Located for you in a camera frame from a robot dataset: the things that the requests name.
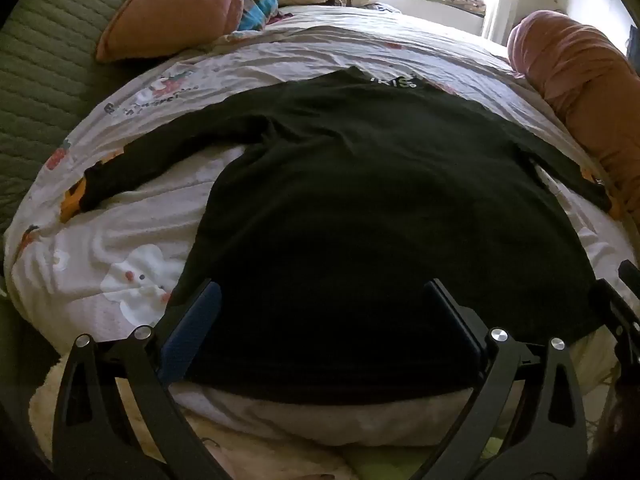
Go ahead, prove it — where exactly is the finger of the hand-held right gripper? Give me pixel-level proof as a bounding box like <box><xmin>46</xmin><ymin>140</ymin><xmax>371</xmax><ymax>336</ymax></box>
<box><xmin>617</xmin><ymin>261</ymin><xmax>640</xmax><ymax>293</ymax></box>
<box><xmin>592</xmin><ymin>280</ymin><xmax>640</xmax><ymax>366</ymax></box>

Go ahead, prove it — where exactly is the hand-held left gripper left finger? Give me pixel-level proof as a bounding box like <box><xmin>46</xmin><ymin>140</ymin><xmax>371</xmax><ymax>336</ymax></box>
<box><xmin>52</xmin><ymin>280</ymin><xmax>236</xmax><ymax>480</ymax></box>

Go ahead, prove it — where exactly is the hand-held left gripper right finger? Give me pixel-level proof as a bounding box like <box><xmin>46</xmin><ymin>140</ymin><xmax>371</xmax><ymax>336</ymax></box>
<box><xmin>410</xmin><ymin>277</ymin><xmax>588</xmax><ymax>480</ymax></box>

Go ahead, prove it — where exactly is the black long-sleeve shirt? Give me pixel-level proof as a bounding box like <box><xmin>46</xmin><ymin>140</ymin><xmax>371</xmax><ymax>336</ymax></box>
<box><xmin>77</xmin><ymin>65</ymin><xmax>613</xmax><ymax>406</ymax></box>

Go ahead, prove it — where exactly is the white strawberry print quilt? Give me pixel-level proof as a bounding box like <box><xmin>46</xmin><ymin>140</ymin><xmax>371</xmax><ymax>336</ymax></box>
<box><xmin>2</xmin><ymin>5</ymin><xmax>626</xmax><ymax>461</ymax></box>

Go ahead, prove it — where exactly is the cream fleece blanket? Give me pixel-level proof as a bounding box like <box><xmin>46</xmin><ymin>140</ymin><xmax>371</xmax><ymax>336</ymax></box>
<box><xmin>27</xmin><ymin>360</ymin><xmax>501</xmax><ymax>480</ymax></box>

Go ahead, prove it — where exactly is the pink rolled blanket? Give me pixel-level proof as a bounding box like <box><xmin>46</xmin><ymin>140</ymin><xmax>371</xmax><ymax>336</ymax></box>
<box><xmin>507</xmin><ymin>10</ymin><xmax>640</xmax><ymax>221</ymax></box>

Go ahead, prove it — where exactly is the green quilted headboard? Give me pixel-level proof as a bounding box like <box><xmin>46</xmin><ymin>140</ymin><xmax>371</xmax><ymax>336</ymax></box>
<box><xmin>0</xmin><ymin>0</ymin><xmax>176</xmax><ymax>233</ymax></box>

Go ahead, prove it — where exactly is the pink pillow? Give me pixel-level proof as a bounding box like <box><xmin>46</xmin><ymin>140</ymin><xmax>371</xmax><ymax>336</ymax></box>
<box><xmin>95</xmin><ymin>0</ymin><xmax>266</xmax><ymax>63</ymax></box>

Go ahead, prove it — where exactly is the blue plaid cloth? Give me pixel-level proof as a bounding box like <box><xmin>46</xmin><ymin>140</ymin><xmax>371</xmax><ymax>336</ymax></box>
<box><xmin>237</xmin><ymin>0</ymin><xmax>281</xmax><ymax>31</ymax></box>

